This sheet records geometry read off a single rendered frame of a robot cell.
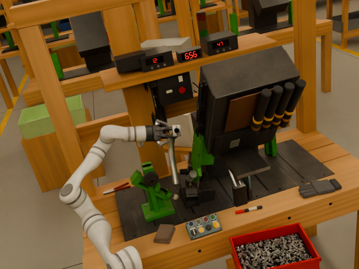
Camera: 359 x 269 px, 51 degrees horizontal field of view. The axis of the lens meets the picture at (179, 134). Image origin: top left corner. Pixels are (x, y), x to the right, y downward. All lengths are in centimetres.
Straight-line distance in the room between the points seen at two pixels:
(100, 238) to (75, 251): 191
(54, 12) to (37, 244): 222
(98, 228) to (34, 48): 91
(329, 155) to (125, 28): 130
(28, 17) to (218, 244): 133
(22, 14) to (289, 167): 151
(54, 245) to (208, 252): 190
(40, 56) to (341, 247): 229
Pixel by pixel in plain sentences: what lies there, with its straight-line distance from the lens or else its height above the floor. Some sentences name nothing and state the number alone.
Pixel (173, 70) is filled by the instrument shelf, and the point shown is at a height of 153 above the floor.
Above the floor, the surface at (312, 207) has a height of 87.
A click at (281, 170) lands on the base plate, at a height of 90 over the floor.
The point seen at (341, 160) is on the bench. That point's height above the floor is 88.
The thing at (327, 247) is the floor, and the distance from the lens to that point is 297.
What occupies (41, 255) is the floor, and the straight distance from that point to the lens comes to 344.
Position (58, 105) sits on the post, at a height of 146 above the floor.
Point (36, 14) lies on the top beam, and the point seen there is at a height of 189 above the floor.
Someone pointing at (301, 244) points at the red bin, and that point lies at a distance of 173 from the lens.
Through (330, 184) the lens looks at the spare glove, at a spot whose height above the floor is 92.
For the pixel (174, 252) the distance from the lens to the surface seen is 176.
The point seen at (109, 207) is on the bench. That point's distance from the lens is 212.
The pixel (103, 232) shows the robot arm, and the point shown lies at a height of 121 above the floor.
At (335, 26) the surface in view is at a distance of 690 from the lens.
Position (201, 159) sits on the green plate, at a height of 115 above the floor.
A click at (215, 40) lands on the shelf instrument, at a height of 161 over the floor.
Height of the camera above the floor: 210
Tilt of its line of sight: 28 degrees down
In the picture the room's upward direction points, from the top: 11 degrees counter-clockwise
